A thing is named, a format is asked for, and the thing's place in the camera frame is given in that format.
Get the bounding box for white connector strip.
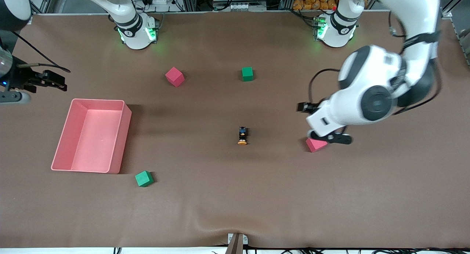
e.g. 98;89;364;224
217;3;267;11

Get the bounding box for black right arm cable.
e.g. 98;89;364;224
11;30;71;73

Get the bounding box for brown table mat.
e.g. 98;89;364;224
0;10;470;249

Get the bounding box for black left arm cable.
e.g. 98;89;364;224
308;12;443;117

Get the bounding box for pink foam cube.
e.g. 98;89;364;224
305;137;328;153
165;67;185;88

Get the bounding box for pink plastic bin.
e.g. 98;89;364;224
51;99;132;174

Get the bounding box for metal clamp bracket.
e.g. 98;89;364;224
226;233;249;254

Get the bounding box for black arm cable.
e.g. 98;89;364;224
308;12;443;117
11;30;71;73

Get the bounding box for orange snack packs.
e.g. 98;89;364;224
292;0;338;11

